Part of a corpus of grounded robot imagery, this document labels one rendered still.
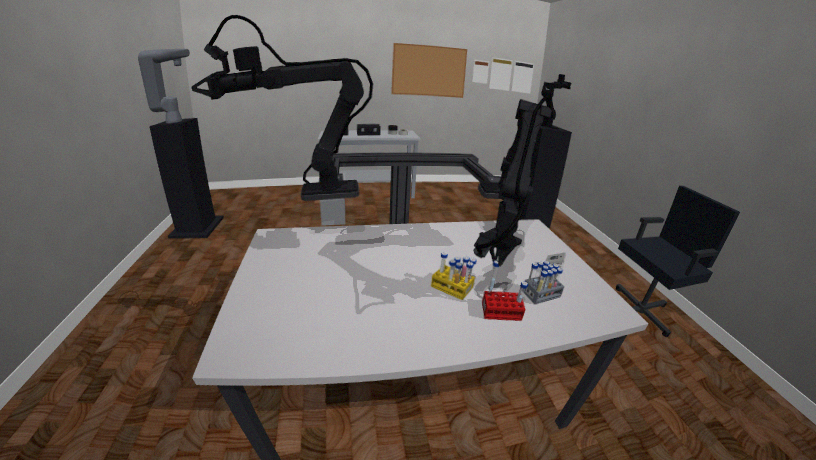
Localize yellow tube rack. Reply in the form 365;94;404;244
431;265;475;300

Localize red rack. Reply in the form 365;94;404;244
482;291;526;321

